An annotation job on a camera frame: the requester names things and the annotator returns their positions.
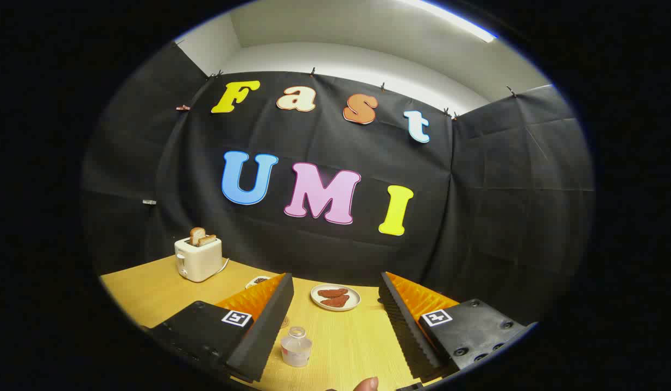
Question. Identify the round-topped toast slice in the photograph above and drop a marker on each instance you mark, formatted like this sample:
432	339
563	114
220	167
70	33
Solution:
196	235

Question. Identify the red-brown meat piece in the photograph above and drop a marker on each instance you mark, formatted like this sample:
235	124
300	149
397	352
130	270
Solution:
332	292
336	301

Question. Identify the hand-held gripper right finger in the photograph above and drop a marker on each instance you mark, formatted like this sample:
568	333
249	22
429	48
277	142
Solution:
403	326

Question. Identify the flat-topped toast slice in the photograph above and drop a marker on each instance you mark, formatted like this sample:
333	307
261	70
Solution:
208	239

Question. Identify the cream toaster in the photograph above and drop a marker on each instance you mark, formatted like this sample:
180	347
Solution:
200	263

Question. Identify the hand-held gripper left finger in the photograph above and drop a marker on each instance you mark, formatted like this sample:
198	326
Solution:
265	331

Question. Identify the wooden table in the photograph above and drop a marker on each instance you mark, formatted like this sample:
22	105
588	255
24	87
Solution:
346	336

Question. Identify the white round plate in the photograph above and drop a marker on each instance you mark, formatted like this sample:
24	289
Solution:
316	300

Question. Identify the clear juice bottle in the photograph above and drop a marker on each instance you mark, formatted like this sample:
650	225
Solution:
296	352

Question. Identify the white divided snack dish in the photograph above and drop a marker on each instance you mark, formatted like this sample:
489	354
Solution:
257	281

